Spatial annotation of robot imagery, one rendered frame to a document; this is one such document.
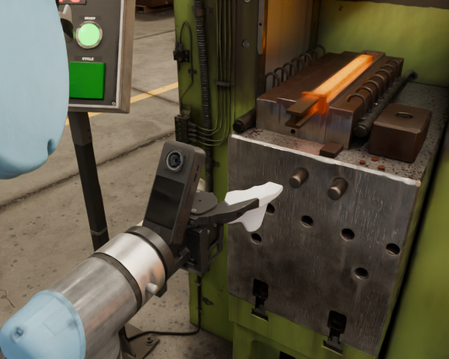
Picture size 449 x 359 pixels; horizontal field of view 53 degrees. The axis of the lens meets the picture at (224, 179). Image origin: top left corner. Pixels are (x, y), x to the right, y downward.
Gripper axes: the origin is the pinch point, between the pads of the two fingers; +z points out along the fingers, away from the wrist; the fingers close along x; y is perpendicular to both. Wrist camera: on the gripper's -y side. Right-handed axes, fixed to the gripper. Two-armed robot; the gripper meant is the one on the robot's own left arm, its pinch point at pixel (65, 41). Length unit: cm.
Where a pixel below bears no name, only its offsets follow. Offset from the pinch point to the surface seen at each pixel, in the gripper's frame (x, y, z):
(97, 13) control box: -1.5, 9.0, 10.3
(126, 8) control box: -7.0, 10.7, 12.1
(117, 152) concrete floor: 57, -13, 199
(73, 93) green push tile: 2.5, -7.9, 9.5
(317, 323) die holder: -52, -56, 24
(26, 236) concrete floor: 72, -57, 121
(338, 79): -52, -2, 15
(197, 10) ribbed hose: -20.3, 14.6, 22.8
